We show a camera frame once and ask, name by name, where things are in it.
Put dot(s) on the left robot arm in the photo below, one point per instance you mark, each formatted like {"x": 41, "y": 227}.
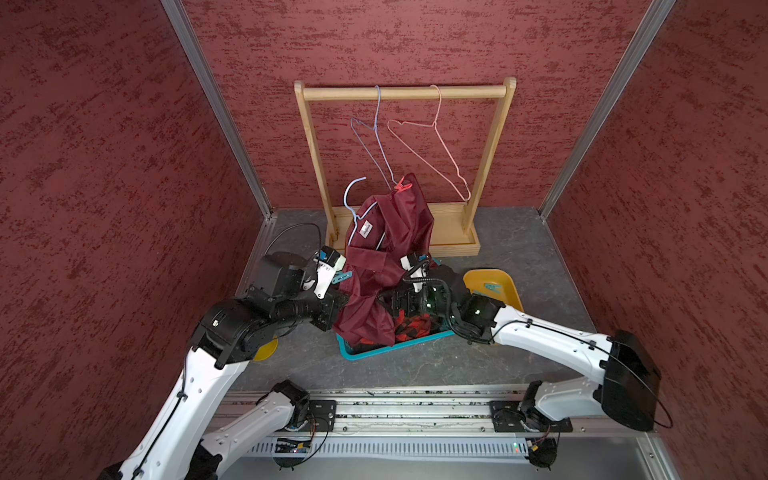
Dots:
{"x": 288, "y": 292}

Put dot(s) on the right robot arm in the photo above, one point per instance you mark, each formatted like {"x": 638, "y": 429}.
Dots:
{"x": 616, "y": 376}

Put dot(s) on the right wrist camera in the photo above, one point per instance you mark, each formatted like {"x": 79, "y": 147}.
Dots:
{"x": 416, "y": 268}

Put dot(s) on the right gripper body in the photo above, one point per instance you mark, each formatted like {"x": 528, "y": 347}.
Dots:
{"x": 425, "y": 300}

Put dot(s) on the red black plaid shirt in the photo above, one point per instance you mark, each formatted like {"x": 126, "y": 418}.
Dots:
{"x": 412, "y": 328}

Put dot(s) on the pink wire hanger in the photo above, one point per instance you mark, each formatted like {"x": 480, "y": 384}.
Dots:
{"x": 423, "y": 140}

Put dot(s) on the wooden clothes rack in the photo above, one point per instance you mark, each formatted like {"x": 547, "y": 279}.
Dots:
{"x": 454, "y": 234}

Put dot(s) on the blue wire hanger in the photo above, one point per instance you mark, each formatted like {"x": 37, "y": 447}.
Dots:
{"x": 381, "y": 161}
{"x": 365, "y": 218}

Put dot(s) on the teal plastic basket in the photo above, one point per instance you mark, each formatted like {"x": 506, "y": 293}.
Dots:
{"x": 348, "y": 354}

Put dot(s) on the red clothespin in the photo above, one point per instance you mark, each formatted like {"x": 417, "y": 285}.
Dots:
{"x": 403, "y": 185}

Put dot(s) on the maroon satin shirt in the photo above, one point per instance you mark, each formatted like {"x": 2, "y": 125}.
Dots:
{"x": 408, "y": 224}

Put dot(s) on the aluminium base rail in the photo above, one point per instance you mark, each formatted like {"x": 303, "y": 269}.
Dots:
{"x": 419, "y": 425}

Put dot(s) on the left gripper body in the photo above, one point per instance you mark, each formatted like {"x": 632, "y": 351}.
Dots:
{"x": 324, "y": 309}

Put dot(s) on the yellow cup with tools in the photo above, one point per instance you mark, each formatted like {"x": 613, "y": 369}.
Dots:
{"x": 266, "y": 351}

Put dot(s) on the yellow plastic tray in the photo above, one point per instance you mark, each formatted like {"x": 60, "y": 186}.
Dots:
{"x": 495, "y": 284}

